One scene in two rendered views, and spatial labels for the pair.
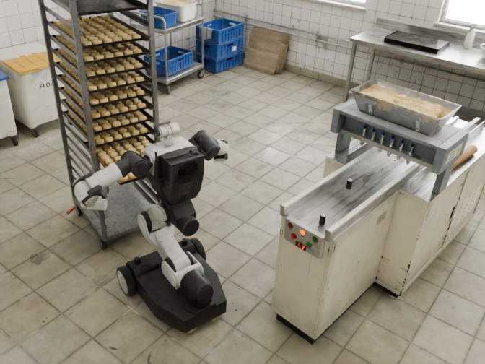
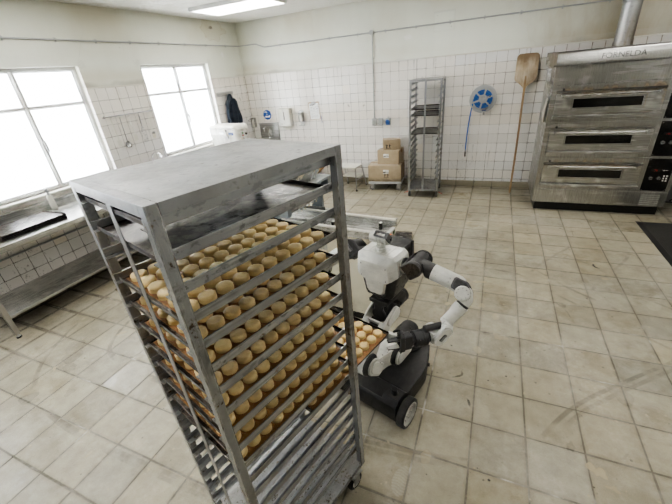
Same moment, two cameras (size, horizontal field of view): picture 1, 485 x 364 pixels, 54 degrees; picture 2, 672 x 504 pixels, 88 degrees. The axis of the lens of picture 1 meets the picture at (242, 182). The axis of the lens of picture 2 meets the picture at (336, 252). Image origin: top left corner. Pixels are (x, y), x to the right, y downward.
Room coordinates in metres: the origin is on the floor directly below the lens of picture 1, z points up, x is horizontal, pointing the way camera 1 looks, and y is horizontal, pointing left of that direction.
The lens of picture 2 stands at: (2.87, 2.08, 2.03)
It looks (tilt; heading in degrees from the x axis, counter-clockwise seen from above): 27 degrees down; 260
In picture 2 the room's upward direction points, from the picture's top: 5 degrees counter-clockwise
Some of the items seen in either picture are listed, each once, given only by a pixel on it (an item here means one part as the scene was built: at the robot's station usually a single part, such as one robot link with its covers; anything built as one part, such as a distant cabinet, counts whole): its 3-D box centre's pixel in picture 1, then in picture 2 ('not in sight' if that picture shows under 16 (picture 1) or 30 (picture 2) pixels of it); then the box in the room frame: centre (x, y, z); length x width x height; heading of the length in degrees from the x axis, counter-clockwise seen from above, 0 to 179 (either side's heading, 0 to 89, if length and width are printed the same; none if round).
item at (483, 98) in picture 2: not in sight; (480, 122); (-0.69, -3.24, 1.10); 0.41 x 0.17 x 1.10; 144
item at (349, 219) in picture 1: (418, 166); (297, 210); (2.62, -1.10, 0.87); 2.01 x 0.03 x 0.07; 139
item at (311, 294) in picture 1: (333, 252); (351, 266); (2.26, -0.58, 0.45); 0.70 x 0.34 x 0.90; 139
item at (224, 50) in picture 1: (219, 45); not in sight; (6.82, 0.43, 0.30); 0.60 x 0.40 x 0.20; 144
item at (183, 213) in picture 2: not in sight; (257, 184); (2.90, 1.12, 1.77); 0.64 x 0.03 x 0.03; 38
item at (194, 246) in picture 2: (60, 2); (263, 214); (2.90, 1.12, 1.68); 0.64 x 0.03 x 0.03; 38
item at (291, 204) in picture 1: (377, 149); (279, 221); (2.81, -0.88, 0.87); 2.01 x 0.03 x 0.07; 139
